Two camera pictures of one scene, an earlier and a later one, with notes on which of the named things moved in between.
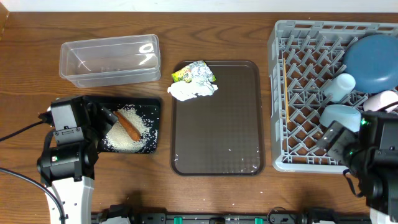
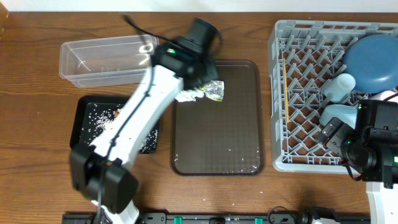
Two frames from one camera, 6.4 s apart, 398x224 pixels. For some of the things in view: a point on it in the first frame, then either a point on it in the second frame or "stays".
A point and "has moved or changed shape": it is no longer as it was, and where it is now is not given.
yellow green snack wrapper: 183,74 has moved or changed shape
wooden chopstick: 286,91 stays
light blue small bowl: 347,117 stays
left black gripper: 101,118 -> 201,78
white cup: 374,101 stays
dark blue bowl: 372,60 stays
